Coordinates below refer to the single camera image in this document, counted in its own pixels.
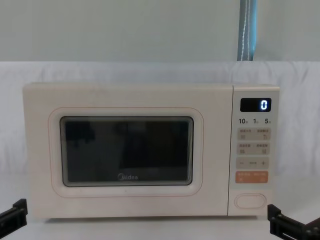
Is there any oven control panel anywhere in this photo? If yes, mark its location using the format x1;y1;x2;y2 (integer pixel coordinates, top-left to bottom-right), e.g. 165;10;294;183
227;84;280;216

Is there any cream microwave oven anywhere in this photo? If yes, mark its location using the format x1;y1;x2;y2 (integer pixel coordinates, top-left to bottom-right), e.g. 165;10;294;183
22;82;280;222

